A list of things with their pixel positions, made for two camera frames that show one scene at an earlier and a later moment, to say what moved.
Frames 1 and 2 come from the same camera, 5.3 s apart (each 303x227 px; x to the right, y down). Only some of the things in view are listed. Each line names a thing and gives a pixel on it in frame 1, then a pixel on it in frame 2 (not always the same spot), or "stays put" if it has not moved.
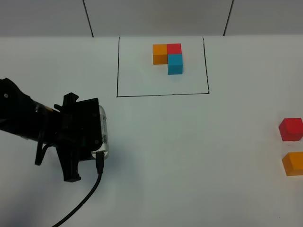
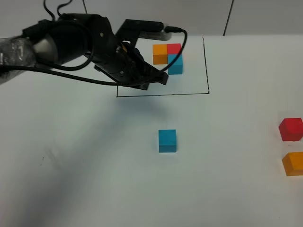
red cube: x=291 y=129 stays put
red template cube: x=173 y=48 stays put
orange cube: x=293 y=163 stays put
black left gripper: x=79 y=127 -> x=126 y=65
